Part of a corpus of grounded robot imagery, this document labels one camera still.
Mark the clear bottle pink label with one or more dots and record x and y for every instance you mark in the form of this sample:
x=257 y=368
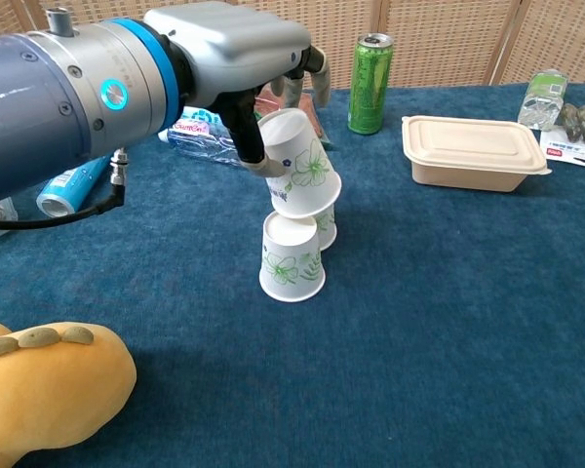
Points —
x=200 y=144

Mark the clear bottle green label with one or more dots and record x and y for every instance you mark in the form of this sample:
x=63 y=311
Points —
x=541 y=97

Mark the green drink can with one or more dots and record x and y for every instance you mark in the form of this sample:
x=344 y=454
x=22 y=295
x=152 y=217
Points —
x=369 y=88

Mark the beige lidded food container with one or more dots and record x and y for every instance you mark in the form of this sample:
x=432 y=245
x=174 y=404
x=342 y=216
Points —
x=473 y=141

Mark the carded pack of hooks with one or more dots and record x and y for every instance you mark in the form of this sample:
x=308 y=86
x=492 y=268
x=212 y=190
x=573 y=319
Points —
x=575 y=146

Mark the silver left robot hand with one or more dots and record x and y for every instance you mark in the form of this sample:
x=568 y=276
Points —
x=234 y=49

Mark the white floral paper cup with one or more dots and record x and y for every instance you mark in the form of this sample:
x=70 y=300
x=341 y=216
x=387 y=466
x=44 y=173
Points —
x=327 y=229
x=302 y=175
x=290 y=258

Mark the woven wooden folding screen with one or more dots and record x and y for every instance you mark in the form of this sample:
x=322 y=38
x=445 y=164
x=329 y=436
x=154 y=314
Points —
x=443 y=39

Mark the blue cylindrical tube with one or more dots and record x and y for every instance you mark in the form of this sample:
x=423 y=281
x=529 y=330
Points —
x=66 y=190

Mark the brown powder plastic bag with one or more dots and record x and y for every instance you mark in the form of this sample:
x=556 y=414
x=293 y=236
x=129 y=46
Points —
x=309 y=109

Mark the yellow plush toy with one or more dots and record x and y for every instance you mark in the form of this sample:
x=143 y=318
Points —
x=53 y=390

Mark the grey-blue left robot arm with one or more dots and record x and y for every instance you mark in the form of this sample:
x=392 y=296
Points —
x=44 y=107

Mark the blue table cloth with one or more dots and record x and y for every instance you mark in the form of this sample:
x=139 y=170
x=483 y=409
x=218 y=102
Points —
x=370 y=341

